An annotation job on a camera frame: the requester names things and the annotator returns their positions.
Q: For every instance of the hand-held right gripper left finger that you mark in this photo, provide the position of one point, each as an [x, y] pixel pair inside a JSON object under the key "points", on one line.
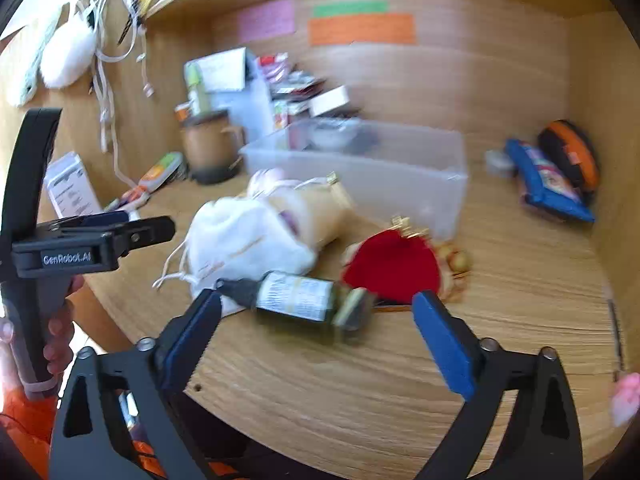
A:
{"points": [[192, 342]]}

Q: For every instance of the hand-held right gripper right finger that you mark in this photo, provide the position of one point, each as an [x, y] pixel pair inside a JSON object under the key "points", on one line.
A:
{"points": [[445, 345]]}

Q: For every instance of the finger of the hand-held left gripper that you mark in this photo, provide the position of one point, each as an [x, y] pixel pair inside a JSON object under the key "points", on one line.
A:
{"points": [[147, 232], [102, 219]]}

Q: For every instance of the gold bead ornament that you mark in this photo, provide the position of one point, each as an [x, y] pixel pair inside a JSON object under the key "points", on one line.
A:
{"points": [[452, 265]]}

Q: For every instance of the red heart-shaped pouch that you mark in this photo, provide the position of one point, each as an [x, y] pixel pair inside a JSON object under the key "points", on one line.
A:
{"points": [[395, 270]]}

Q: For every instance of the dark green dropper bottle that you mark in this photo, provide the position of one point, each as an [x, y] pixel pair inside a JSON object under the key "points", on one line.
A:
{"points": [[295, 302]]}

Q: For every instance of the gold bottle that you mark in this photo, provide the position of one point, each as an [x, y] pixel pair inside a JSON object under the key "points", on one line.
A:
{"points": [[320, 215]]}

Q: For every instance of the clear plastic bin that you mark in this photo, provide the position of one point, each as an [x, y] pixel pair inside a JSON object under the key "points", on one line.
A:
{"points": [[400, 175]]}

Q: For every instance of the person's left forearm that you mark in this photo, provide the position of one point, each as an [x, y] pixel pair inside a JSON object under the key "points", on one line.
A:
{"points": [[25, 435]]}

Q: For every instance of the wooden desktop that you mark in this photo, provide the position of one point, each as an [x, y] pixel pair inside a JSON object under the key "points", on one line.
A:
{"points": [[350, 400]]}

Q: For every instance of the person's left hand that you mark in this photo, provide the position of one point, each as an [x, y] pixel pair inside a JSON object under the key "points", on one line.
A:
{"points": [[61, 332]]}

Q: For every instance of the marker pens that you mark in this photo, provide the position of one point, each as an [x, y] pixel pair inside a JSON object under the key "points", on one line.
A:
{"points": [[127, 200]]}

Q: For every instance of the white printed card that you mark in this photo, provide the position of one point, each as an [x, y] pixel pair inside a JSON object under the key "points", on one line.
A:
{"points": [[72, 187]]}

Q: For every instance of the orange green tube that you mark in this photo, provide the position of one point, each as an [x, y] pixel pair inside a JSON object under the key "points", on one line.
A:
{"points": [[160, 172]]}

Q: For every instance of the brown mug with lid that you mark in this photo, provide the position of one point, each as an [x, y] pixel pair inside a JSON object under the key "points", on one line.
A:
{"points": [[207, 145]]}

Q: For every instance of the white fluffy item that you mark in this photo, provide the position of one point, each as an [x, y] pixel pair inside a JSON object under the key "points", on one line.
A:
{"points": [[67, 55]]}

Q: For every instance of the translucent file folder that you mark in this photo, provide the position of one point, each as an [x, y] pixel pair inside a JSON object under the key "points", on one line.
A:
{"points": [[225, 72]]}

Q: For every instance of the small white round container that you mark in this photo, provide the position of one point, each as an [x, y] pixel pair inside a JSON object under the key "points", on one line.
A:
{"points": [[497, 162]]}

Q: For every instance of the pink soft object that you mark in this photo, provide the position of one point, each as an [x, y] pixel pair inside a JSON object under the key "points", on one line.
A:
{"points": [[627, 400]]}

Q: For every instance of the blue patchwork pouch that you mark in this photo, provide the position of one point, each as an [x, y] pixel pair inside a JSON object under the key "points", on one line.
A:
{"points": [[547, 182]]}

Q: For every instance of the stack of booklets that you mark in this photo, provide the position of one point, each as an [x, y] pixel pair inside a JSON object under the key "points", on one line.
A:
{"points": [[295, 92]]}

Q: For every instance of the pink packet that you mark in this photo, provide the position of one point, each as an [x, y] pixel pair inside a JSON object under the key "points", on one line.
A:
{"points": [[272, 65]]}

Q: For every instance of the bowl of trinkets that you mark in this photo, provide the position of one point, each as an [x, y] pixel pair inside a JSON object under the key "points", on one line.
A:
{"points": [[332, 135]]}

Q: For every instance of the yellow hanging item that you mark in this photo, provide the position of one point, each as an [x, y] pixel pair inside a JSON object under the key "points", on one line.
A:
{"points": [[144, 0]]}

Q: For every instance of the white brown box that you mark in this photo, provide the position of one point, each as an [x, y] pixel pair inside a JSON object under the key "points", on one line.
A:
{"points": [[330, 100]]}

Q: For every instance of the black orange glasses case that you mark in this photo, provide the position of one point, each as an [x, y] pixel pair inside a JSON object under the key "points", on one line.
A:
{"points": [[572, 152]]}

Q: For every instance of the pink sticky note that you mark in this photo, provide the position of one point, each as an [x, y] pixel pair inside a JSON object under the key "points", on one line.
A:
{"points": [[265, 21]]}

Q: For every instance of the orange sticky note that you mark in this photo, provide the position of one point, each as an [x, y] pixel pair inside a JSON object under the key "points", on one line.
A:
{"points": [[362, 30]]}

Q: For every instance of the green sticky note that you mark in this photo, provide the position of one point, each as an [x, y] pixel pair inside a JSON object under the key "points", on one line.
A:
{"points": [[350, 8]]}

